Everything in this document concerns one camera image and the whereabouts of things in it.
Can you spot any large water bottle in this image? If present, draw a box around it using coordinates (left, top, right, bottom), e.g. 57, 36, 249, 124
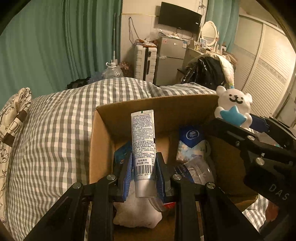
102, 61, 124, 80

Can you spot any cardboard box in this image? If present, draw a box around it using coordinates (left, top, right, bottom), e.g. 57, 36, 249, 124
89, 94, 259, 241

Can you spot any hanging wall cable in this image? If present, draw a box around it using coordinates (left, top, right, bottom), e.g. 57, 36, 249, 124
128, 16, 139, 44

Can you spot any grey checked blanket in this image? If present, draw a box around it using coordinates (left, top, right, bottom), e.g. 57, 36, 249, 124
5, 77, 270, 241

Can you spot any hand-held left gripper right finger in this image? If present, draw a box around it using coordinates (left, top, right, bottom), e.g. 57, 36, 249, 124
155, 152, 264, 241

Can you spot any brown patterned bag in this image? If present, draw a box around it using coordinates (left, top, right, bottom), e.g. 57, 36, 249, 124
119, 61, 134, 78

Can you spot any dark cloth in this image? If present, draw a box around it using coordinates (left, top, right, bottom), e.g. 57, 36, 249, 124
66, 79, 91, 90

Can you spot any clear plastic bottle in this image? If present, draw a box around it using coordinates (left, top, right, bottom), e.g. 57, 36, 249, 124
150, 159, 215, 212

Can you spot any white towel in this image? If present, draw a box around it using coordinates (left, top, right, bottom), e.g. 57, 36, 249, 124
113, 183, 163, 229

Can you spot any white pole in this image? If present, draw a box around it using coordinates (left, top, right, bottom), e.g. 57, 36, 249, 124
112, 13, 117, 63

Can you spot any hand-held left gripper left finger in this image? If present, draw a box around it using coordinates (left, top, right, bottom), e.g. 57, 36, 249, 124
23, 152, 134, 241

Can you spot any white toothpaste tube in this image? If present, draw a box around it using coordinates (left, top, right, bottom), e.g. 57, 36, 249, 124
131, 110, 158, 198

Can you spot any black wall television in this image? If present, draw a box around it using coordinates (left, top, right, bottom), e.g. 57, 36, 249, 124
158, 2, 202, 35

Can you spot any clear plastic bag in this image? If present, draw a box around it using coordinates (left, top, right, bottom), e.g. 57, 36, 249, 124
148, 29, 162, 42

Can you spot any oval white mirror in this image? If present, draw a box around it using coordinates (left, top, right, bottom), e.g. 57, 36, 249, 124
201, 21, 219, 46

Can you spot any blue packet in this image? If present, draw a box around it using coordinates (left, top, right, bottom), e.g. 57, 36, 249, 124
114, 142, 132, 165

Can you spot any black jacket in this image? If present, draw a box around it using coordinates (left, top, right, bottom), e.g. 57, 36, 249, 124
181, 56, 226, 90

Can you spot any silver fridge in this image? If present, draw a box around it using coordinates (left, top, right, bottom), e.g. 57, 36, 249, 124
153, 36, 195, 86

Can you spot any green curtain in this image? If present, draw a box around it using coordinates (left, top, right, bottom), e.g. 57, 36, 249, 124
63, 0, 123, 82
205, 0, 240, 53
0, 5, 70, 93

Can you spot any white suitcase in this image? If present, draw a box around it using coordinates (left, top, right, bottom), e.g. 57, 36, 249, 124
134, 44, 158, 81

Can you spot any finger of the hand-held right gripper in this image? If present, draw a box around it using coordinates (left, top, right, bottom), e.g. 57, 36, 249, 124
209, 117, 296, 168
250, 115, 296, 149

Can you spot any white bear toy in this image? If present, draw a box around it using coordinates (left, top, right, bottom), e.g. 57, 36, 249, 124
214, 85, 253, 129

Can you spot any white louvred wardrobe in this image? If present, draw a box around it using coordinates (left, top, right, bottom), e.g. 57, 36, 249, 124
231, 14, 296, 131

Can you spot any white dressing table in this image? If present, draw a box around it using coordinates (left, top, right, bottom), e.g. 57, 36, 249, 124
184, 45, 232, 70

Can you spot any floral quilt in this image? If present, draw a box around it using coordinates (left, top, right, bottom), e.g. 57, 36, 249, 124
0, 87, 33, 223

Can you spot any white jacket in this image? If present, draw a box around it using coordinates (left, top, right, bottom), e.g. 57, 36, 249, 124
203, 53, 235, 90

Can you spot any blue tissue pack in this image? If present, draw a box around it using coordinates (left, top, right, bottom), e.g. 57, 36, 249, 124
176, 126, 211, 162

